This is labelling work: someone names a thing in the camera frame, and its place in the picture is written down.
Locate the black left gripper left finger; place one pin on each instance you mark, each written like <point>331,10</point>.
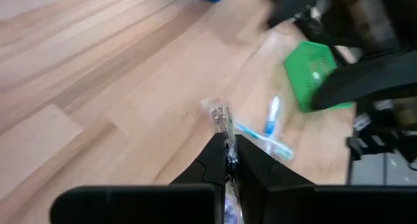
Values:
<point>146,204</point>

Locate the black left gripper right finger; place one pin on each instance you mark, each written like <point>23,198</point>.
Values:
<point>309,204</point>

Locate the white teal toothbrush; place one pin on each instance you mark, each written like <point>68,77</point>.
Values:
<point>257,136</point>

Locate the grey packaged razor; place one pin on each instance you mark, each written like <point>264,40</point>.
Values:
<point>223,120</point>

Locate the green plastic basket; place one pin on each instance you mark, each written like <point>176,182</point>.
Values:
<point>303,71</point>

